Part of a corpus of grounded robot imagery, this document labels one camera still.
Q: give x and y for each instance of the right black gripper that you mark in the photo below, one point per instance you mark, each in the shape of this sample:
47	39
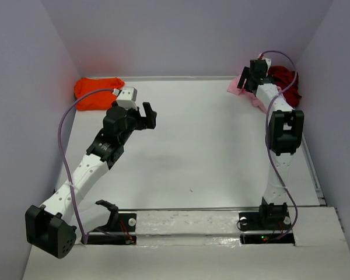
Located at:
248	80

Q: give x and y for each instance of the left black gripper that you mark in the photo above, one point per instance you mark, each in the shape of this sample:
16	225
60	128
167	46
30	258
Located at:
144	117

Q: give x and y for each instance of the pink t shirt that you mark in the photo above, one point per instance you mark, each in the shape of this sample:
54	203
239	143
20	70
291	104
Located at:
232	88

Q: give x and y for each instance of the orange t shirt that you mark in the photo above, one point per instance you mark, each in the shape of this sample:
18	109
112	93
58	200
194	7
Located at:
101	100

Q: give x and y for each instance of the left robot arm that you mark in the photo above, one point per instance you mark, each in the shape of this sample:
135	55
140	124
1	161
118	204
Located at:
56	224

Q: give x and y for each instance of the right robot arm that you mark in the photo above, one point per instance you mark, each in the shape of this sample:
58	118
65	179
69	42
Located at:
283	136

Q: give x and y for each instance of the dark red t shirt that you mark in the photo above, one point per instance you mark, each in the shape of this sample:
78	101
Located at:
283	77

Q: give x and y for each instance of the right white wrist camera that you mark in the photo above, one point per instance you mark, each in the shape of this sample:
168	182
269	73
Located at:
267	60

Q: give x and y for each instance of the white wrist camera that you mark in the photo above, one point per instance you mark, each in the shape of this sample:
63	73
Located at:
267	60
126	97

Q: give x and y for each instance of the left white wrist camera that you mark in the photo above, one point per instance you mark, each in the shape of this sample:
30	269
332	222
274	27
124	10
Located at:
126	97

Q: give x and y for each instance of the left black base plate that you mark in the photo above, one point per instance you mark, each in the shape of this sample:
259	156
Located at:
122	233

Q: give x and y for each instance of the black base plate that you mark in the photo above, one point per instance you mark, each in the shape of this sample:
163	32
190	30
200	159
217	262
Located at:
255	232
122	233

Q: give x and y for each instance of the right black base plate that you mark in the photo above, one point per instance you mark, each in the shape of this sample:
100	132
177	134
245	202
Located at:
255	232

